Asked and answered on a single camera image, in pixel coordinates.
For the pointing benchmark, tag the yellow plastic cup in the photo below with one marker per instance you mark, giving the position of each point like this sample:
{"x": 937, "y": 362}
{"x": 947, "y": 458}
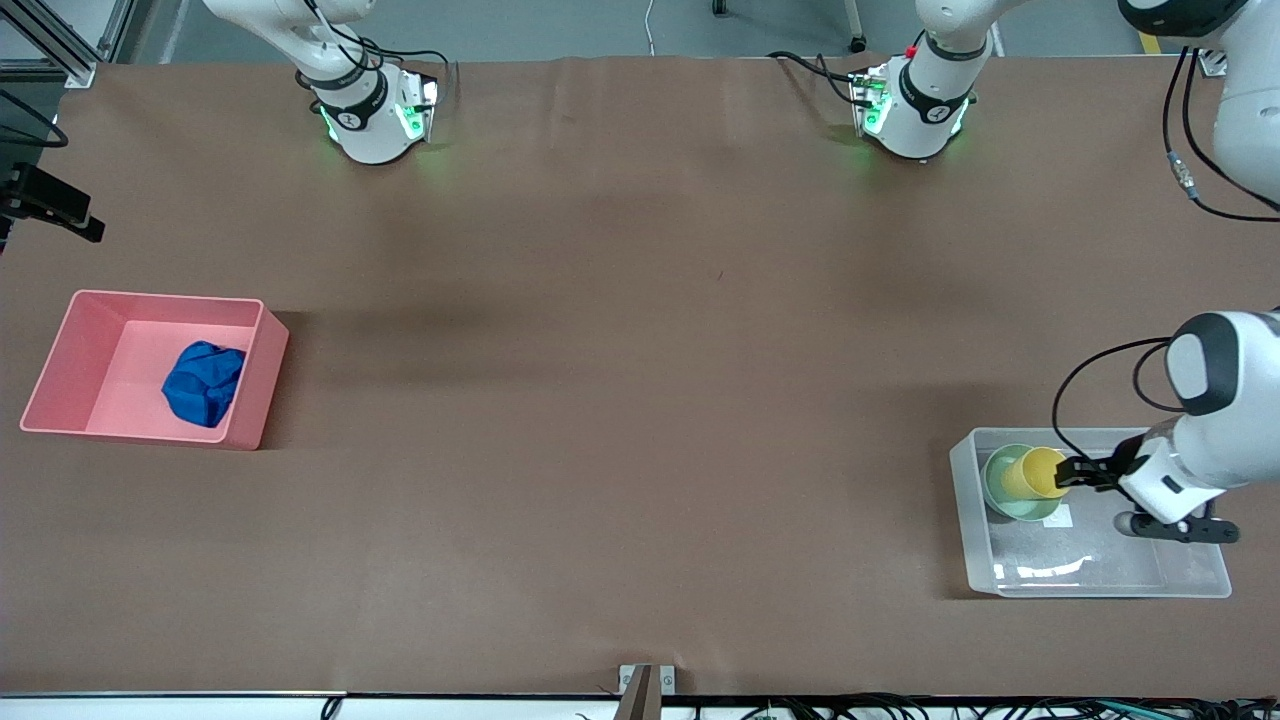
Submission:
{"x": 1030, "y": 475}

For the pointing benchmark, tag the clear plastic box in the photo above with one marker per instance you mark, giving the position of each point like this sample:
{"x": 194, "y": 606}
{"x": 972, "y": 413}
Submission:
{"x": 1090, "y": 560}

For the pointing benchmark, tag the blue cloth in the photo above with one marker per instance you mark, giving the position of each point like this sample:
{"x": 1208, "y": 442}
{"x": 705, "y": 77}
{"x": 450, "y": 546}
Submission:
{"x": 205, "y": 385}

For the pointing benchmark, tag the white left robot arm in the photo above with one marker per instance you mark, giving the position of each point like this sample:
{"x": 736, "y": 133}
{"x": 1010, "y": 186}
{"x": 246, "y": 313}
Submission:
{"x": 1235, "y": 400}

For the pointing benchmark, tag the metal table edge bracket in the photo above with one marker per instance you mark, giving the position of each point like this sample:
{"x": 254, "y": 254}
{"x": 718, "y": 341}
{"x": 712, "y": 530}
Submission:
{"x": 646, "y": 690}

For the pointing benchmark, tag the aluminium frame profile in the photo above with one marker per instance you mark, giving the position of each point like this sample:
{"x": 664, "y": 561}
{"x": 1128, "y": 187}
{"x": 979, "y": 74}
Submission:
{"x": 70, "y": 45}

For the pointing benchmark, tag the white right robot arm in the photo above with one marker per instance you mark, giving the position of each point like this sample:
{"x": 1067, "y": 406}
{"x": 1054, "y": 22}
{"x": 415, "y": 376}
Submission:
{"x": 365, "y": 120}

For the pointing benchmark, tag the light green bowl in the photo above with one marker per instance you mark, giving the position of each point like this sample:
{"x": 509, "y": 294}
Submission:
{"x": 1005, "y": 505}

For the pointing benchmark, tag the brown table cover sheet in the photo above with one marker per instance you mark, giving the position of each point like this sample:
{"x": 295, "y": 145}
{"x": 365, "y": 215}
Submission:
{"x": 640, "y": 300}

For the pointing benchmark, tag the pink plastic bin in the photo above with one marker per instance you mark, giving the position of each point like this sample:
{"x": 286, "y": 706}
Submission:
{"x": 110, "y": 370}

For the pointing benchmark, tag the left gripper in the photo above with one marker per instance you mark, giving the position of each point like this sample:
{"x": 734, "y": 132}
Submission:
{"x": 1108, "y": 469}

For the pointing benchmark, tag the white label sticker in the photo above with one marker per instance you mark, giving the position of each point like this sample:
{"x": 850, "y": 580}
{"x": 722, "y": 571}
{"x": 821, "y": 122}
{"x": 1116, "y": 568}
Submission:
{"x": 1060, "y": 518}

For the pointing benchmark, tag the metal stand leg with caster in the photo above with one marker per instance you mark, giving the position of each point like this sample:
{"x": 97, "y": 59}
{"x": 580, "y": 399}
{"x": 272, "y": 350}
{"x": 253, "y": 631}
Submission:
{"x": 855, "y": 25}

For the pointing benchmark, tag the white table edge rail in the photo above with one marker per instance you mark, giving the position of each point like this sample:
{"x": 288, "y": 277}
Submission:
{"x": 150, "y": 709}

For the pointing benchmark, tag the metal corner bracket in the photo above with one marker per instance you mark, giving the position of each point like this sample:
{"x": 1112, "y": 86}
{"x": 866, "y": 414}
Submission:
{"x": 1214, "y": 64}

